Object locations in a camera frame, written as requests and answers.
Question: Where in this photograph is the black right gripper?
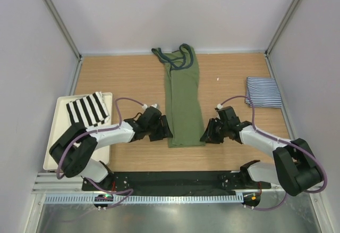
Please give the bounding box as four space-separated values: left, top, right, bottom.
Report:
200 118 229 144

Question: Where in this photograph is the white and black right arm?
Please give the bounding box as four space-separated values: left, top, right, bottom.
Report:
200 106 326 196

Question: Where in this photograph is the blue white striped tank top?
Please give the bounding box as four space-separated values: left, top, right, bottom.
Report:
246 77 282 108

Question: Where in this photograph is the white plastic tray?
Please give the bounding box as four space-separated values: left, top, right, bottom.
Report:
42 92 114 171

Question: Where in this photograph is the white slotted cable duct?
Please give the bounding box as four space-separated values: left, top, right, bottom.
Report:
44 193 243 205

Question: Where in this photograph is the olive green tank top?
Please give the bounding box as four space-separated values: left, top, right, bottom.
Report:
151 44 205 148

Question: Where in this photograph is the black white striped tank top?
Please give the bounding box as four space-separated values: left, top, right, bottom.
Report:
66 91 111 127

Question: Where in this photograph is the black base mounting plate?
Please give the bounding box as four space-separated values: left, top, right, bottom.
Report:
98 171 271 196

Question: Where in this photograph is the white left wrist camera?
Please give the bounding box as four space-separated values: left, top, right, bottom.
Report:
142 103 160 110

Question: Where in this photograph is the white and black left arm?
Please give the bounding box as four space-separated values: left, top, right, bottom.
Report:
49 106 173 190

